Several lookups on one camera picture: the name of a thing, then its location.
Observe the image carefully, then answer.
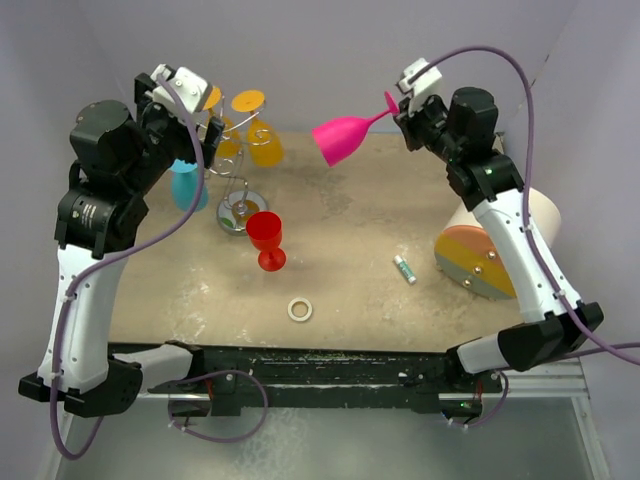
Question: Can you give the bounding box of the orange wine glass front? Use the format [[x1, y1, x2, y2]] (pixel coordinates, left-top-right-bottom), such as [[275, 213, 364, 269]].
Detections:
[[203, 85, 242, 157]]

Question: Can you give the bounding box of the pink plastic wine glass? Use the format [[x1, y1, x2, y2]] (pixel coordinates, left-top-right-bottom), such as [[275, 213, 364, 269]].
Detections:
[[311, 91, 399, 167]]

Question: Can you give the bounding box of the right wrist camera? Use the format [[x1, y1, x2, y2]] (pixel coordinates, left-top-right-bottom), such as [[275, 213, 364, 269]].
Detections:
[[396, 58, 443, 116]]

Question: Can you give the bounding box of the chrome wire wine glass rack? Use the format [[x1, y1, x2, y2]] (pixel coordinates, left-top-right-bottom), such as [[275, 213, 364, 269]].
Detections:
[[205, 88, 268, 236]]

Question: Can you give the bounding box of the white green lip balm tube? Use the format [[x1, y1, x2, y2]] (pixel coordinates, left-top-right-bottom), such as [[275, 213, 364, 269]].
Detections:
[[393, 255, 417, 285]]

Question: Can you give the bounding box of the orange wine glass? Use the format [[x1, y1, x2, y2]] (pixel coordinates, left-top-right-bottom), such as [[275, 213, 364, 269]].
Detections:
[[231, 89, 284, 168], [203, 85, 242, 157]]

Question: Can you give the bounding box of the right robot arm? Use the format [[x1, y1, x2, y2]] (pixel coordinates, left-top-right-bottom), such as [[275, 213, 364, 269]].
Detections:
[[394, 87, 604, 391]]

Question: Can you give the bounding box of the blue plastic wine glass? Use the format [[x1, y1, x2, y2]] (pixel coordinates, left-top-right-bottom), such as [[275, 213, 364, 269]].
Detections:
[[170, 159, 199, 212]]

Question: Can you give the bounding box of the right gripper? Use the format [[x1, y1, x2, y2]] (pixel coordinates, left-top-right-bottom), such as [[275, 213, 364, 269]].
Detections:
[[394, 89, 463, 164]]

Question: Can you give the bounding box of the aluminium rail frame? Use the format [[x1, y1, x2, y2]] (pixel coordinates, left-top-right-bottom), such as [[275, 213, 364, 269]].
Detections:
[[44, 359, 609, 479]]

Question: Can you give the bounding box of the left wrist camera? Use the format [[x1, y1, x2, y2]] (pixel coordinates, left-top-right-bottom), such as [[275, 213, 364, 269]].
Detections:
[[150, 64, 213, 121]]

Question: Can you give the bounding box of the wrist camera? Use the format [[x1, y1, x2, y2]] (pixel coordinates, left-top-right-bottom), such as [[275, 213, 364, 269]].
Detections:
[[396, 58, 443, 116], [150, 64, 213, 121]]

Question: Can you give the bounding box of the white tape ring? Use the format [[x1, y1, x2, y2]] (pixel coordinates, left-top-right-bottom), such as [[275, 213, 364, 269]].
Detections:
[[287, 297, 314, 322]]

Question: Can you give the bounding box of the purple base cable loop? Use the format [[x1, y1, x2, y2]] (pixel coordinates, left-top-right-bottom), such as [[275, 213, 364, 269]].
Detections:
[[167, 369, 270, 443]]

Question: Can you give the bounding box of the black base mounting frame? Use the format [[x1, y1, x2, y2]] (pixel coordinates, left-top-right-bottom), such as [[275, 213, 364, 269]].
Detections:
[[150, 346, 502, 417]]

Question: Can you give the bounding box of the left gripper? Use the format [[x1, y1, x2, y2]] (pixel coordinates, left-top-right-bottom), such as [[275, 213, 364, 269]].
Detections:
[[126, 74, 222, 196]]

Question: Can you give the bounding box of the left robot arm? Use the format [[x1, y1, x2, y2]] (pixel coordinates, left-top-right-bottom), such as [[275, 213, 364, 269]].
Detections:
[[18, 64, 224, 418]]

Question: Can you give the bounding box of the red plastic wine glass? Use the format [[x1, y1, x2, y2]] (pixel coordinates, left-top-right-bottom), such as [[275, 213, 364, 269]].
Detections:
[[245, 211, 286, 272]]

